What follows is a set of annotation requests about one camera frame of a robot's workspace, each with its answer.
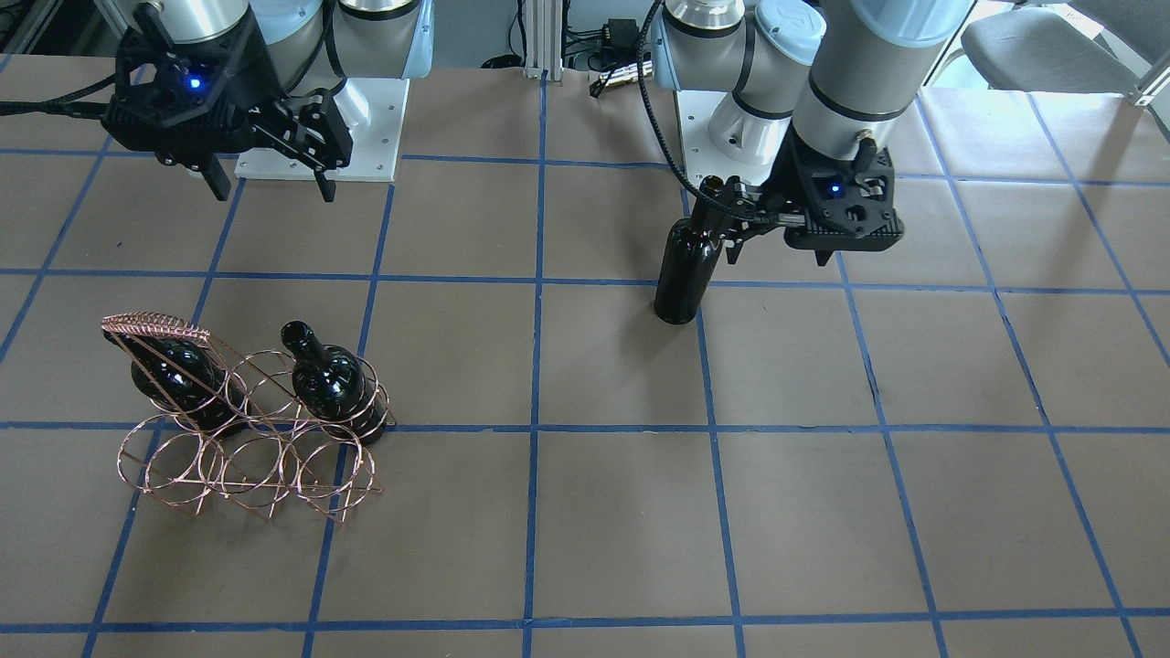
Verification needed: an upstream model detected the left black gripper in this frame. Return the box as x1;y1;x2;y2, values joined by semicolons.
698;128;906;266

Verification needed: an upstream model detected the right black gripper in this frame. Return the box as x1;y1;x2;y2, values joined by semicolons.
101;5;355;203

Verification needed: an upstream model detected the dark wine bottle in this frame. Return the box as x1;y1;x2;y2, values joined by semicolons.
654;200;727;324

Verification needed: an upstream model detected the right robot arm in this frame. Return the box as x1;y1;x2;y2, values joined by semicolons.
101;1;434;201

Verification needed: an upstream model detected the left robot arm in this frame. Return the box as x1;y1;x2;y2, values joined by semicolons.
644;1;968;263

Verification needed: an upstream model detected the dark bottle in basket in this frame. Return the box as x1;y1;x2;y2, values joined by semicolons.
281;320;386;446
103;333;246;438

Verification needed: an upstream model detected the grey office chair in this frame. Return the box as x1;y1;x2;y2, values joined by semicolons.
961;1;1169;95

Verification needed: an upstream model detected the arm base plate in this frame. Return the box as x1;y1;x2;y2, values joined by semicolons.
235;78;410;183
675;89;790;189

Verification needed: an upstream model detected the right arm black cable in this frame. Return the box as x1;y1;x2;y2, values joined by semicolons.
0;73;121;119

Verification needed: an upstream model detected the copper wire wine basket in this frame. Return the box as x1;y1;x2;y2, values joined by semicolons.
101;311;395;522

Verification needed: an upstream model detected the aluminium frame post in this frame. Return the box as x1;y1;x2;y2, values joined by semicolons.
519;0;567;83

